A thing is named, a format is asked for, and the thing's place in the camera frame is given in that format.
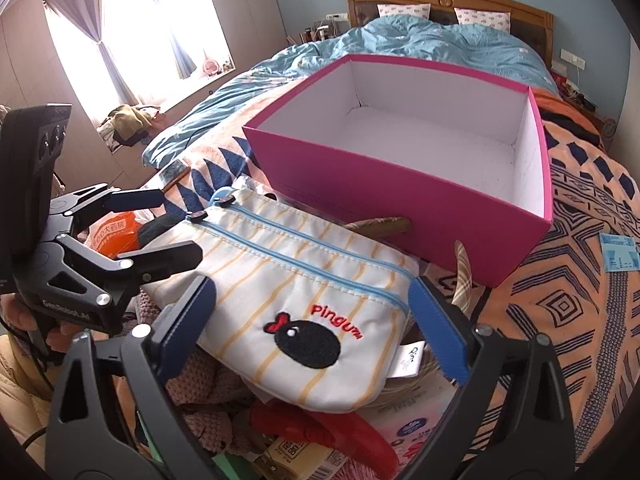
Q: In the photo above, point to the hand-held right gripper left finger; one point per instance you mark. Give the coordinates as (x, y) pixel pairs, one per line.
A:
(185, 330)

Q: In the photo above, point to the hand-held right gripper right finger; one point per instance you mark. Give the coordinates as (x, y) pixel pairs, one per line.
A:
(440, 325)

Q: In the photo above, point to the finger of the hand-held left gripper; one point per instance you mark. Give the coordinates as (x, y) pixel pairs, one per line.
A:
(135, 199)
(170, 257)

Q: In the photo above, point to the beige plaid headband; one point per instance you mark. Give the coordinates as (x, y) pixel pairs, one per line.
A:
(385, 226)

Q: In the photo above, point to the striped white zipper pouch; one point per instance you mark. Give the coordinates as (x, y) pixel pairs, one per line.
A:
(300, 300)

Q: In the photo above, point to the pink cardboard box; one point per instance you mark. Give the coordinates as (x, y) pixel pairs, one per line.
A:
(400, 185)

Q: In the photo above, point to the person's left forearm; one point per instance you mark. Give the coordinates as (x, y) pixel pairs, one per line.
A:
(20, 390)

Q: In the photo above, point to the person's left hand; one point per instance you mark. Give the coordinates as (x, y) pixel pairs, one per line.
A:
(62, 335)

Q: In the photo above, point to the orange plastic bag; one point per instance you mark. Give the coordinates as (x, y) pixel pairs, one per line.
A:
(117, 232)

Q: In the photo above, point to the smartphone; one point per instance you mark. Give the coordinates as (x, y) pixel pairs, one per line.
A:
(172, 172)

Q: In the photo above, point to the pile of clothes by window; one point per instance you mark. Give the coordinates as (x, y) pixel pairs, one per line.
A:
(127, 122)

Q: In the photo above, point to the pink knitted cloth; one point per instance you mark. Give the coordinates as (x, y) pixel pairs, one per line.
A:
(210, 410)

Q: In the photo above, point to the pink wipes pack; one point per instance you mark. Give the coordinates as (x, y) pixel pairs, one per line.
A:
(415, 420)

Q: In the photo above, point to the orange patterned blanket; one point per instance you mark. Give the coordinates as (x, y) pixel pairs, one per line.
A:
(575, 260)

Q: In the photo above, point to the pink windowsill ornament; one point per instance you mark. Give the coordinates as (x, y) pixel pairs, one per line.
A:
(212, 66)

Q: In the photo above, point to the red plastic packet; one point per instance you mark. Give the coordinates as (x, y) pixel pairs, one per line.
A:
(310, 430)

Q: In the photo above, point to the yellow snack packet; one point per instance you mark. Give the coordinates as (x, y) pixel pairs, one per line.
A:
(295, 460)

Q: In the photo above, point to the small blue packet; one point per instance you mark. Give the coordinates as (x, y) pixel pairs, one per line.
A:
(620, 252)

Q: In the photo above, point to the black garment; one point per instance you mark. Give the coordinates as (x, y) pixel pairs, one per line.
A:
(575, 127)

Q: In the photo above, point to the cluttered bedside table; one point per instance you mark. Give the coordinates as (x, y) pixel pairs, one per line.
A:
(315, 32)

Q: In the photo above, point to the orange garment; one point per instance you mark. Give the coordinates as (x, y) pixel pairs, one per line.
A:
(565, 107)

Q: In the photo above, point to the wooden nightstand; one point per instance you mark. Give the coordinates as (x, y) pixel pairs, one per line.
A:
(595, 115)

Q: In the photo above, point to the blue floral duvet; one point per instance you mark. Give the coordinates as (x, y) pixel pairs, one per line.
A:
(425, 40)

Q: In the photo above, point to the white spotted pillow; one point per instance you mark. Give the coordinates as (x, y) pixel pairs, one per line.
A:
(402, 10)
(482, 19)

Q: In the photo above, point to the wooden headboard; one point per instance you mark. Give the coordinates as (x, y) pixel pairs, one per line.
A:
(500, 5)

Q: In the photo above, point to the white wall socket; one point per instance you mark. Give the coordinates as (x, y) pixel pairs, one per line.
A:
(572, 56)
(336, 16)

